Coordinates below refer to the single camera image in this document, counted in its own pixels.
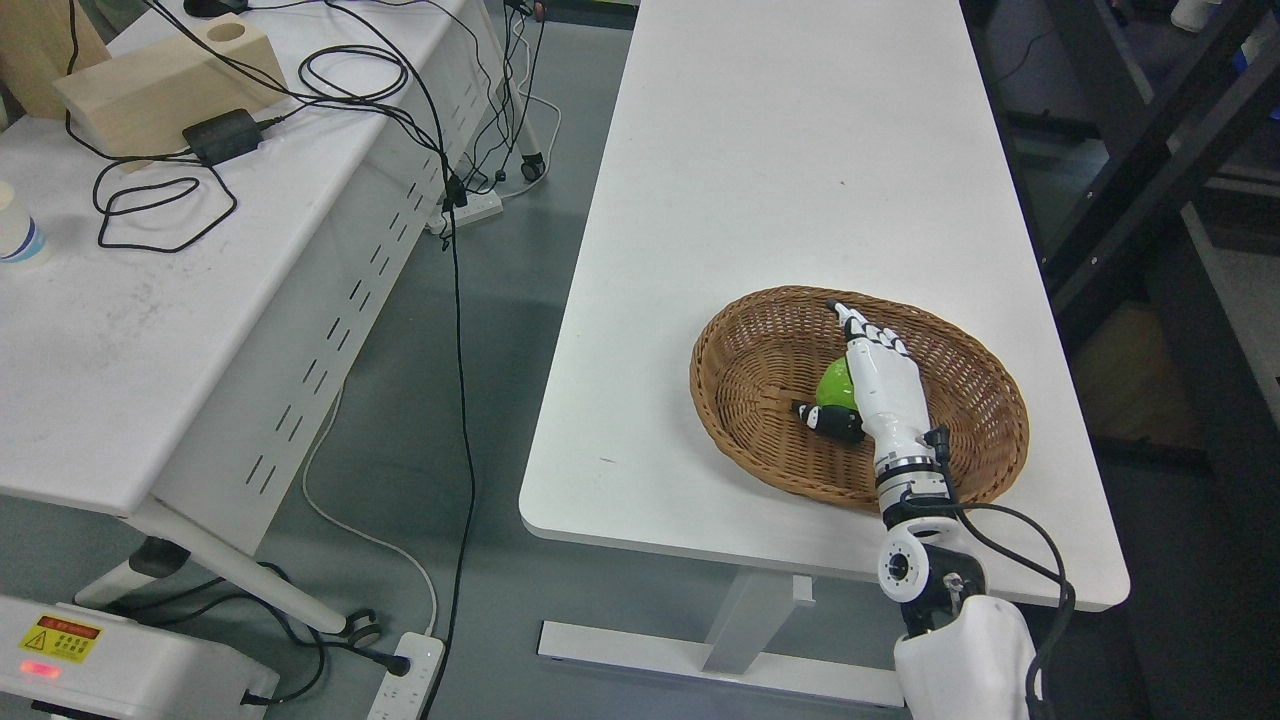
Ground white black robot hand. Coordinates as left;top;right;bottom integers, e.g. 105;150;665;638
792;300;945;486

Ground green apple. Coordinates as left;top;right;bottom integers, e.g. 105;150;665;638
815;356;858;410

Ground black metal shelf rack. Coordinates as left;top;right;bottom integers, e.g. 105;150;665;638
961;1;1277;719

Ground brown wicker basket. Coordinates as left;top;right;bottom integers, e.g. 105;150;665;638
690;284;1030;512

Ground white standing desk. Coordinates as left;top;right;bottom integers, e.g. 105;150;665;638
518;1;1130;708

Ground far white power strip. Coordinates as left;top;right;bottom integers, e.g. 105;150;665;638
426;191;503;236

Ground white floor power strip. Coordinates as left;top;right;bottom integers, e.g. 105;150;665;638
366;632;445;719

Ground white perforated desk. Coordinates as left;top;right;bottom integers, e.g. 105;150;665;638
0;0;550;646

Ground black power adapter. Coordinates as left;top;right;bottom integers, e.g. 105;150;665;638
182;108;262;167

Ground white box appliance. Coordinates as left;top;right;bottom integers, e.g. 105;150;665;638
1;596;279;719

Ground wooden block with hole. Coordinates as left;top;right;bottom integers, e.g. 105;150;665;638
52;14;287;158

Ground paper cup blue stripe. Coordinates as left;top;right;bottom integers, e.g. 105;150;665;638
1;181;51;269

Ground long black cable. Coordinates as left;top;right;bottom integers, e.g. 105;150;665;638
320;0;481;720

